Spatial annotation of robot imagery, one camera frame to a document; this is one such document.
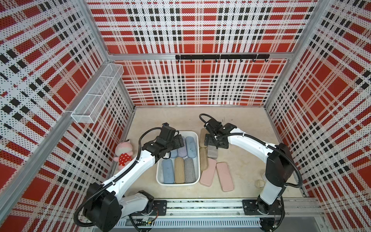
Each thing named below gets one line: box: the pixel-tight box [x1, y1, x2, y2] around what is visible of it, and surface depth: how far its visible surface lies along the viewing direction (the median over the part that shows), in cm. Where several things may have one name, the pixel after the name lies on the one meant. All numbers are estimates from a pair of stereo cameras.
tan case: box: [174, 156, 186, 184], surface depth 84 cm
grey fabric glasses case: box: [184, 157, 197, 184], surface depth 85 cm
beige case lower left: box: [199, 147, 209, 172], surface depth 87 cm
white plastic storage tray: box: [156, 130, 201, 187], surface depth 84 cm
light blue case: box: [185, 136, 198, 159], surface depth 95 cm
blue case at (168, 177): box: [161, 158, 175, 184], surface depth 84 cm
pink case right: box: [215, 161, 234, 192], surface depth 85 cm
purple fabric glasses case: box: [177, 135, 188, 158], surface depth 93 cm
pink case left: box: [199, 158, 217, 188], surface depth 85 cm
